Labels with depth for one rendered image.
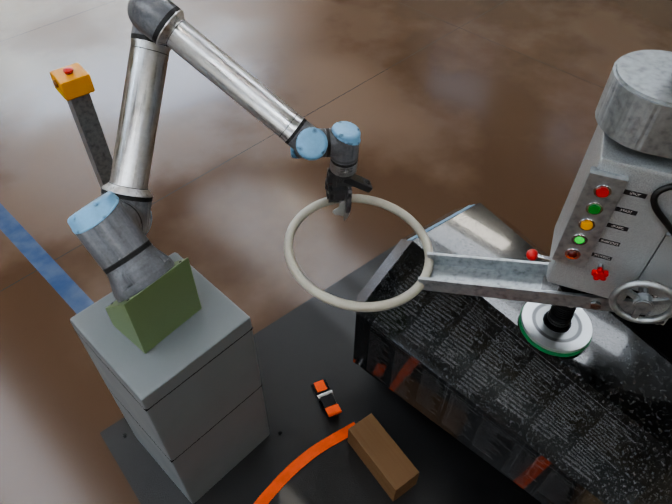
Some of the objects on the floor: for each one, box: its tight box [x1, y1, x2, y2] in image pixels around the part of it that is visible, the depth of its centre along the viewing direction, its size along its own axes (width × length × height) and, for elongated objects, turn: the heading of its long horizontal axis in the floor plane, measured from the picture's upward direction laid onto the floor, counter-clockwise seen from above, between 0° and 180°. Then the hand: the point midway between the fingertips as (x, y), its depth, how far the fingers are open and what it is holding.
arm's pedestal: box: [70, 252, 282, 504], centre depth 210 cm, size 50×50×85 cm
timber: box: [348, 413, 419, 501], centre depth 229 cm, size 30×12×12 cm, turn 35°
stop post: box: [50, 63, 153, 245], centre depth 269 cm, size 20×20×109 cm
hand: (345, 211), depth 206 cm, fingers closed on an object, 5 cm apart
